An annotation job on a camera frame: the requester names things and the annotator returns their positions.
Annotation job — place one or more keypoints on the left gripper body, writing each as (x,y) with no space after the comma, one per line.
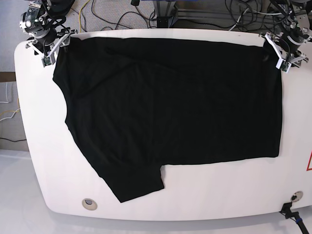
(286,47)

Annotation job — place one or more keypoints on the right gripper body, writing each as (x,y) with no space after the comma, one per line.
(43,41)

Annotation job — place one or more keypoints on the black T-shirt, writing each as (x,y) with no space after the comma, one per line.
(137,104)

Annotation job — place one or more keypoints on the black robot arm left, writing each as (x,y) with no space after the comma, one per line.
(295,29)

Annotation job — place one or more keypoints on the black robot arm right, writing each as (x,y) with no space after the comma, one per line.
(43,22)

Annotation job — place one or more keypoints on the black central column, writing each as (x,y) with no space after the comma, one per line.
(165,13)

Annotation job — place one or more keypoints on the red warning sticker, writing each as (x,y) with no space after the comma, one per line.
(309,166)

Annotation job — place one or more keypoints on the table grommet hole right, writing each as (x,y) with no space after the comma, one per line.
(297,196)

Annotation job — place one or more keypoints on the table grommet hole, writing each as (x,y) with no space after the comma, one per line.
(89,204)
(297,196)

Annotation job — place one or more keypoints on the table grommet hole left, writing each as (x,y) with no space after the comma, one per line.
(89,204)

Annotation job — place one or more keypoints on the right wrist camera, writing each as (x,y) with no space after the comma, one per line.
(48,60)

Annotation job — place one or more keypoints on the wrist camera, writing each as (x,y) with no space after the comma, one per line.
(48,60)
(283,65)

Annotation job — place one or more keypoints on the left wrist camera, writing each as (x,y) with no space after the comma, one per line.
(283,65)

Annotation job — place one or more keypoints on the black clamp with cable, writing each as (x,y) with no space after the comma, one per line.
(289,214)

